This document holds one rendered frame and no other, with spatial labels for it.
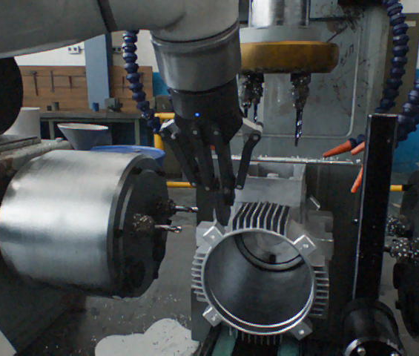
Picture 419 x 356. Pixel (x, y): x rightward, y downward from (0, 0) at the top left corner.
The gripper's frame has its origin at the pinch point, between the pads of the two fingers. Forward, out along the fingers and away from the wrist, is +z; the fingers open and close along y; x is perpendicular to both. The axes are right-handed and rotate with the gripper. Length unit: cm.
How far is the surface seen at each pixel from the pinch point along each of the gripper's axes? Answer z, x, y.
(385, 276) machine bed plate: 52, -27, -31
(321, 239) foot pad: 3.6, 2.3, -14.0
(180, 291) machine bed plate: 41.9, -9.3, 16.6
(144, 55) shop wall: 205, -446, 220
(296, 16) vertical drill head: -18.1, -19.4, -8.7
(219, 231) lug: 1.1, 4.3, -0.4
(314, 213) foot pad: 8.9, -7.2, -12.8
